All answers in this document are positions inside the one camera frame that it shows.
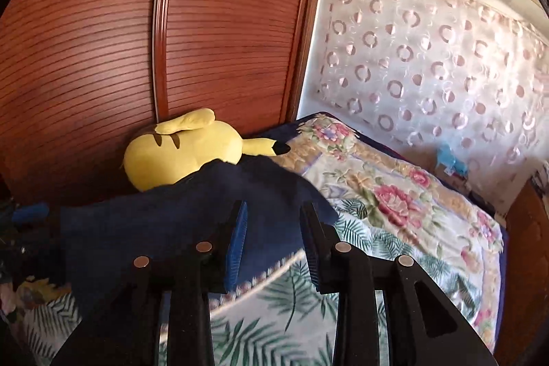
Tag wooden slatted wardrobe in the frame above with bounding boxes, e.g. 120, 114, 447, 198
0, 0, 327, 214

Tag navy blue printed T-shirt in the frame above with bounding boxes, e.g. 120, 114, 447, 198
60, 157, 340, 321

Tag floral blanket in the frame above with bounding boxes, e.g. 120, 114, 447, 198
274, 115, 505, 355

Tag circle-patterned sheer curtain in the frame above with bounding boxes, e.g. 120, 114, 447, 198
316, 0, 549, 180

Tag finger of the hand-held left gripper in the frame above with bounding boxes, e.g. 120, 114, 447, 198
13, 202, 49, 223

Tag blue crumpled cloth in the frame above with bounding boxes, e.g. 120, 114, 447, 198
435, 145, 469, 179

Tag leaf-print sheet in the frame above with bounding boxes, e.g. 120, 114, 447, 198
23, 252, 389, 366

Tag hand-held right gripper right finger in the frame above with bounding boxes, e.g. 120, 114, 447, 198
300, 202, 499, 366

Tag wooden sideboard cabinet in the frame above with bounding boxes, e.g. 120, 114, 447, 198
492, 172, 549, 366

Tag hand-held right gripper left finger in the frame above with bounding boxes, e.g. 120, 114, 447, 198
51, 201, 249, 366

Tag yellow plush toy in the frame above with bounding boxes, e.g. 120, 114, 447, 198
123, 108, 289, 192

